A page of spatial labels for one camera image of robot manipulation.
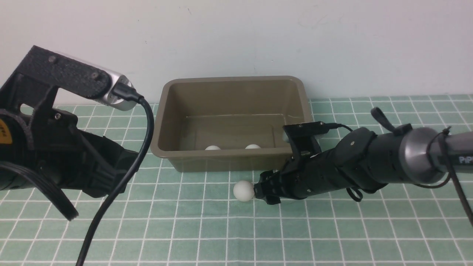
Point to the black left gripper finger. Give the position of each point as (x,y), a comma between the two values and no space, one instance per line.
(119,159)

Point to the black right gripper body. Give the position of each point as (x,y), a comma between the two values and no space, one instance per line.
(308,174)

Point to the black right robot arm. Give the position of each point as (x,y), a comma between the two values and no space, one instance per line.
(364,161)

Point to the white ping-pong ball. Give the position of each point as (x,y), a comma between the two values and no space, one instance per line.
(212,147)
(252,146)
(243,191)

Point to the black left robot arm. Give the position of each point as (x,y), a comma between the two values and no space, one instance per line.
(8,142)

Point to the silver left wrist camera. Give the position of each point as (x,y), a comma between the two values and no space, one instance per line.
(57,70)

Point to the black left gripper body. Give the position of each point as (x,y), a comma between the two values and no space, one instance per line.
(82,161)

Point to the olive plastic bin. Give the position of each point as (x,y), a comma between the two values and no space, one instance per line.
(231,113)

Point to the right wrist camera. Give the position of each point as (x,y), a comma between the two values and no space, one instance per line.
(303,138)

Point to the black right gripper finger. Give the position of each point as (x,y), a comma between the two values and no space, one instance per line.
(269,188)

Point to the green checkered table mat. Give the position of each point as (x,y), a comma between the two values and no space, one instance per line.
(167,218)

